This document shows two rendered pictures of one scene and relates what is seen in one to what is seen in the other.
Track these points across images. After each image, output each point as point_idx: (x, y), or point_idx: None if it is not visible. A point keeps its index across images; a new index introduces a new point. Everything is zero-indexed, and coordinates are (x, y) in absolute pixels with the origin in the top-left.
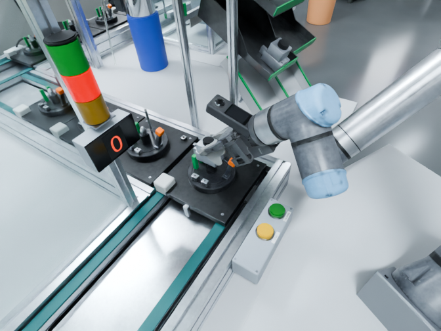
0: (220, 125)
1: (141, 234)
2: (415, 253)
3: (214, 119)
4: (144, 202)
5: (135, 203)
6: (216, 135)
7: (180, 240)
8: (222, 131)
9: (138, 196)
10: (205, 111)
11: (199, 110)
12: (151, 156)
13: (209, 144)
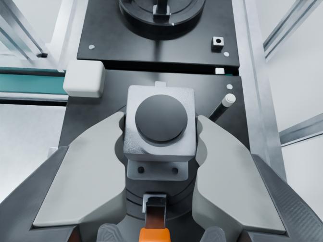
0: (309, 82)
1: (5, 107)
2: None
3: (315, 65)
4: (48, 74)
5: (30, 62)
6: (201, 140)
7: (14, 175)
8: (235, 154)
9: (48, 55)
10: (319, 42)
11: (315, 32)
12: (134, 19)
13: (94, 157)
